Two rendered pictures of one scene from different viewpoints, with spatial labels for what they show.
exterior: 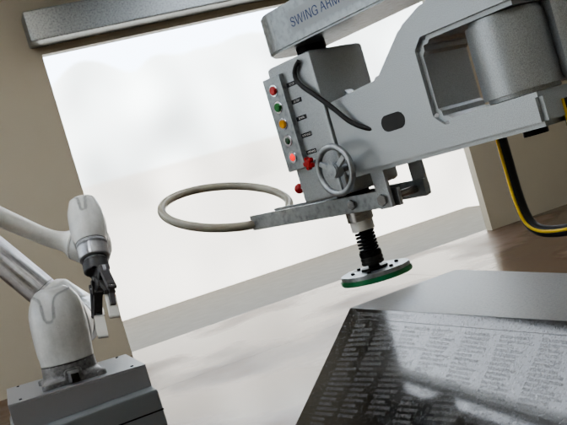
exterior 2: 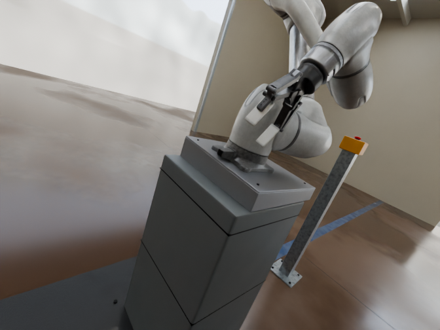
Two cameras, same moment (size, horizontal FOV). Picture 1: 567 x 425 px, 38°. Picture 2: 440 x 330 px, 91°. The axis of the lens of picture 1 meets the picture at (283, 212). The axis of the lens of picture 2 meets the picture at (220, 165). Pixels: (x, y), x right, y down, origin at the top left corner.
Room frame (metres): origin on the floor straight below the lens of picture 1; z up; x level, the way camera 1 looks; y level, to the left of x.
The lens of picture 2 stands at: (1.98, 0.08, 1.06)
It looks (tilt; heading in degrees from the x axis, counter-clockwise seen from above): 17 degrees down; 62
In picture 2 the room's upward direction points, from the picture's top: 20 degrees clockwise
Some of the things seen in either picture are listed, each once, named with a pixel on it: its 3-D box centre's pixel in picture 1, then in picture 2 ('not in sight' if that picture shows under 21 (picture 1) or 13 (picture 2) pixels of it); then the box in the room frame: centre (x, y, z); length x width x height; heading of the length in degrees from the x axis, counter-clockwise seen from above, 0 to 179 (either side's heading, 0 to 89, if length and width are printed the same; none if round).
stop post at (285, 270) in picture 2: not in sight; (317, 213); (3.28, 0.97, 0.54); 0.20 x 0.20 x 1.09; 23
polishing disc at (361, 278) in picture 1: (375, 271); not in sight; (2.48, -0.22, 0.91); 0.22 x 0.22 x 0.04
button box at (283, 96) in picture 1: (287, 123); not in sight; (2.46, -0.08, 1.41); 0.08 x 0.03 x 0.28; 39
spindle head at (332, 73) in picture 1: (352, 121); not in sight; (2.41, -0.27, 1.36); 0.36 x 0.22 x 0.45; 39
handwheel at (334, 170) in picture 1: (343, 167); not in sight; (2.31, -0.20, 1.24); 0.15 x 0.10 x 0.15; 39
